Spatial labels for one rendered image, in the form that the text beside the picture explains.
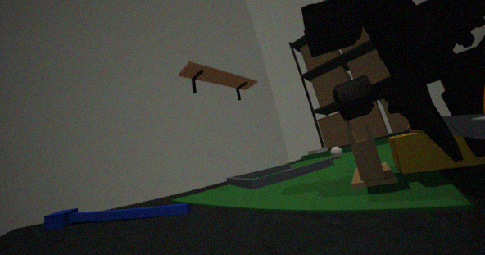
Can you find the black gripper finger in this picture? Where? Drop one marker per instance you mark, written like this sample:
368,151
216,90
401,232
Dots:
465,95
415,104

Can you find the green flat mat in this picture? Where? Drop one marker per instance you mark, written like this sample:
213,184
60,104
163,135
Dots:
329,191

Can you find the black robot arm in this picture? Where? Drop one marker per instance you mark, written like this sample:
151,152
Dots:
335,24

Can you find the white ball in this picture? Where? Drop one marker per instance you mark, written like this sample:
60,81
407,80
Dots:
336,152

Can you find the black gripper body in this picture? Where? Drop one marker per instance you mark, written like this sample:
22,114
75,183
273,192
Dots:
355,97

